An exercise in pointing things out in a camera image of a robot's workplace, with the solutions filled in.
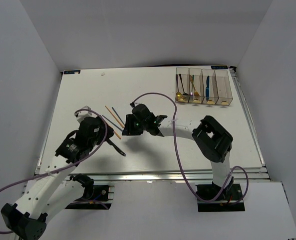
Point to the left blue table label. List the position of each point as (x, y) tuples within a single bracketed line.
[(70, 72)]

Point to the clear four-compartment organizer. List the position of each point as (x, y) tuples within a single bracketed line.
[(220, 88)]

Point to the black spoon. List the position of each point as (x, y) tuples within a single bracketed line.
[(184, 93)]

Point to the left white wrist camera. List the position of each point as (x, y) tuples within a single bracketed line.
[(82, 114)]

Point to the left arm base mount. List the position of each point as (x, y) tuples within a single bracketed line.
[(101, 199)]

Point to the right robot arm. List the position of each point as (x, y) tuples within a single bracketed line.
[(212, 139)]

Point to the blue knife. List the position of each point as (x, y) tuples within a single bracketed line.
[(207, 88)]

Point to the right blue table label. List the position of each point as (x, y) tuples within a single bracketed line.
[(219, 67)]

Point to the iridescent teal fork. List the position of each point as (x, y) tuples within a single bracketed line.
[(192, 84)]

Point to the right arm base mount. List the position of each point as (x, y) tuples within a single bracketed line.
[(224, 203)]

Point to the blue chopstick lower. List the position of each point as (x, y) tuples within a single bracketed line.
[(112, 123)]

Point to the orange chopstick upper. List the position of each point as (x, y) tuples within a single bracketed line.
[(115, 117)]

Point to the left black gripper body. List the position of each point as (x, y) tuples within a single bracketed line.
[(96, 139)]

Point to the blue chopstick upper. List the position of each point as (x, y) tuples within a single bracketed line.
[(121, 120)]

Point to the aluminium table frame rail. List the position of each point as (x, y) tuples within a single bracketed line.
[(254, 175)]

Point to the blue chopstick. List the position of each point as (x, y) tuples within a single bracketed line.
[(121, 120), (112, 123)]

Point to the iridescent gold spoon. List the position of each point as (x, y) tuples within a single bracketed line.
[(178, 93)]

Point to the black knife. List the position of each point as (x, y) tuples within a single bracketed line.
[(116, 147)]

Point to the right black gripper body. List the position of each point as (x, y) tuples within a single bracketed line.
[(144, 126)]

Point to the gold fork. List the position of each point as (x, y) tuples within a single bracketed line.
[(195, 92)]

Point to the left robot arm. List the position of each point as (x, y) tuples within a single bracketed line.
[(28, 216)]

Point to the blue table label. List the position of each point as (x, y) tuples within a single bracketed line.
[(219, 67), (70, 72)]

